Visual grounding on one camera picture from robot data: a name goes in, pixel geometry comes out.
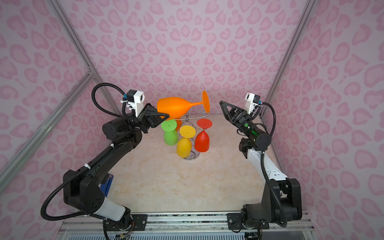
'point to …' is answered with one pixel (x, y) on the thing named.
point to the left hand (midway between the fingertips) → (168, 119)
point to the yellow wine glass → (184, 146)
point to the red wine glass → (202, 140)
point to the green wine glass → (170, 135)
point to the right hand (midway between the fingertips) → (223, 108)
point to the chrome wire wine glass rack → (186, 119)
